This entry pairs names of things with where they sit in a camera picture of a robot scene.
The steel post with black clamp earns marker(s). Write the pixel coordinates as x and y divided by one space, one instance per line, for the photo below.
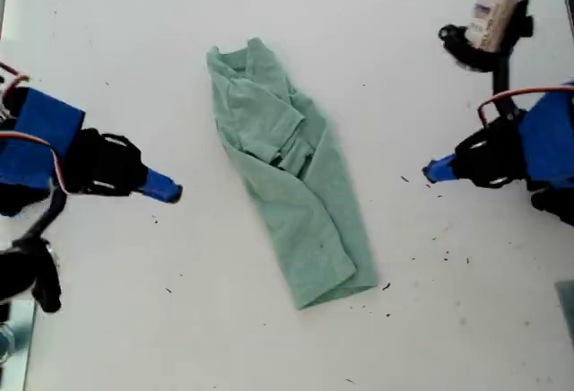
20 341

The green t-shirt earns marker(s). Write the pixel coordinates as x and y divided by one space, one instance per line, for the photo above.
305 211

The gripper camera stalk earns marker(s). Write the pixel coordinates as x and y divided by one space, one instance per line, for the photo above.
54 214
501 86

